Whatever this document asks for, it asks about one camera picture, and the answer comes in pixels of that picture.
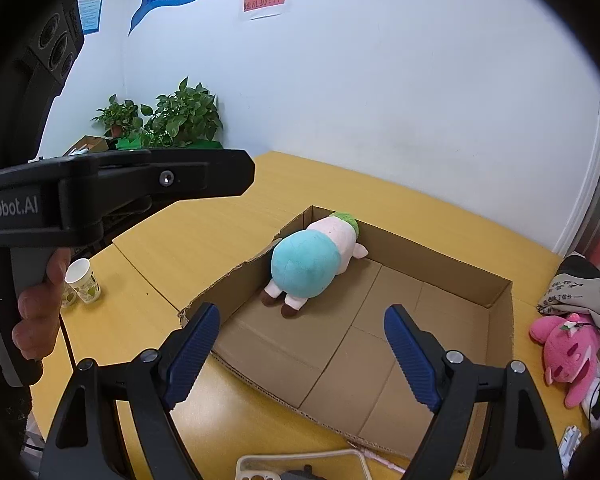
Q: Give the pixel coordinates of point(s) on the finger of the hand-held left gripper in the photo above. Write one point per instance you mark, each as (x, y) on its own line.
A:
(200, 172)

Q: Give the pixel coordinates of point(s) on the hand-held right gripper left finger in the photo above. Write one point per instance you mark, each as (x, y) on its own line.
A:
(195, 355)

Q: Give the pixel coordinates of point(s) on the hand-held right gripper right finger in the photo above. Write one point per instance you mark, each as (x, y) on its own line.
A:
(410, 355)

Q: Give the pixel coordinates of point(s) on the brown cardboard box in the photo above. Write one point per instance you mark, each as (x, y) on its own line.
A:
(330, 340)

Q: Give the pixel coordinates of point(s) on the person's left hand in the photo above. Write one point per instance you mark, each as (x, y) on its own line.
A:
(37, 315)

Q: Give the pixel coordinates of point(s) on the green table cloth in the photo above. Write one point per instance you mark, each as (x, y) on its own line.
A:
(200, 144)

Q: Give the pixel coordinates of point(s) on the large potted green plant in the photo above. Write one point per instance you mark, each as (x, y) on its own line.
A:
(185, 115)

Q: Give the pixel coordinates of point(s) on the small open cardboard carton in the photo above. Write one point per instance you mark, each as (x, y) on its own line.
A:
(92, 145)

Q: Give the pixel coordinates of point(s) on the small potted green plant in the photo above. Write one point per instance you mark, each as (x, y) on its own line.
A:
(117, 115)

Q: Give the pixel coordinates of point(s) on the paper cup with green print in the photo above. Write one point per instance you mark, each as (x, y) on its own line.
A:
(68, 297)
(84, 282)

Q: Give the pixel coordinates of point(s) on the blue and white plush toy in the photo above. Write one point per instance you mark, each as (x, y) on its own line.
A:
(305, 265)

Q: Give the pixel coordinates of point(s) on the pink plush toy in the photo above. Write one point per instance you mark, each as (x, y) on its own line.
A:
(567, 355)

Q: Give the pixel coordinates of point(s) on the grey printed cloth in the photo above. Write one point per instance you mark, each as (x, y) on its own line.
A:
(575, 285)

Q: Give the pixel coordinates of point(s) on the white plastic object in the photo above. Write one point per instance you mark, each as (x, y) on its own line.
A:
(570, 442)

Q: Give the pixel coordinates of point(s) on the green and white item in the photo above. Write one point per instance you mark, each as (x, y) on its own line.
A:
(599, 400)

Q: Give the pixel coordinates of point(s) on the red wall sign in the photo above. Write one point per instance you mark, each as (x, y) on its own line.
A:
(265, 0)

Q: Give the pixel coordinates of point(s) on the blue wall poster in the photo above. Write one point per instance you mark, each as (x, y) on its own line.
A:
(91, 7)

